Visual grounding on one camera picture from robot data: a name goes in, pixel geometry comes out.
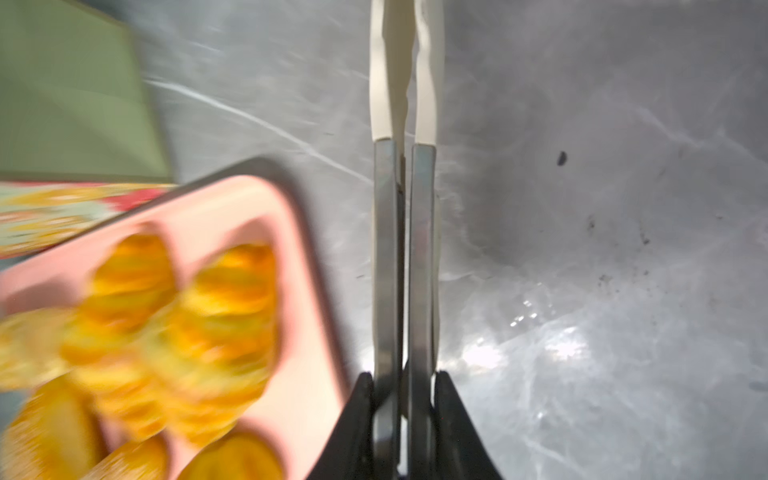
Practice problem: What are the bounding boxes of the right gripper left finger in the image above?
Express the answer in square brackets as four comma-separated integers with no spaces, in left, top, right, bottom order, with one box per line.
[306,372,374,480]

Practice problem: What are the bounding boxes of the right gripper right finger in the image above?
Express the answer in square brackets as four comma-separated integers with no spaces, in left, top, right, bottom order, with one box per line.
[434,371,502,480]

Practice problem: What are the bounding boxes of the round ridged fake bread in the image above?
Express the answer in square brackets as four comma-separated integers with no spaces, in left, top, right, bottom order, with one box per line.
[178,431,286,480]

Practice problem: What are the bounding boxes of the fake croissant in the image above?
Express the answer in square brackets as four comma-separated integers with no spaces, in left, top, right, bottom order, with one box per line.
[60,231,176,441]
[144,243,279,448]

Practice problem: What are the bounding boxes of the metal tongs with white tips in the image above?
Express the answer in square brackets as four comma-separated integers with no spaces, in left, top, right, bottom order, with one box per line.
[369,1,445,479]

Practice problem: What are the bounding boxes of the landscape print paper bag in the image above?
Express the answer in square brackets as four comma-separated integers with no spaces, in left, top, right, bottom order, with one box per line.
[1,1,173,258]

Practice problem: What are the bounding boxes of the sugared cream fake bun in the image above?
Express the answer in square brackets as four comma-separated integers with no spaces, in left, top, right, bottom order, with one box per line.
[84,435,170,480]

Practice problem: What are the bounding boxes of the upright sugared fake bun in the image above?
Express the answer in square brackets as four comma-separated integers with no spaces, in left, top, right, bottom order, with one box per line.
[1,375,107,479]

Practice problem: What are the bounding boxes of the braided glazed fake bread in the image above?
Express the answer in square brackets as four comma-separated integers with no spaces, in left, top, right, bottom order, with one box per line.
[1,308,74,392]

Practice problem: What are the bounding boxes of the pink plastic tray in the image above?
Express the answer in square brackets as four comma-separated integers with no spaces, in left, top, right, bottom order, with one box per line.
[1,174,349,479]

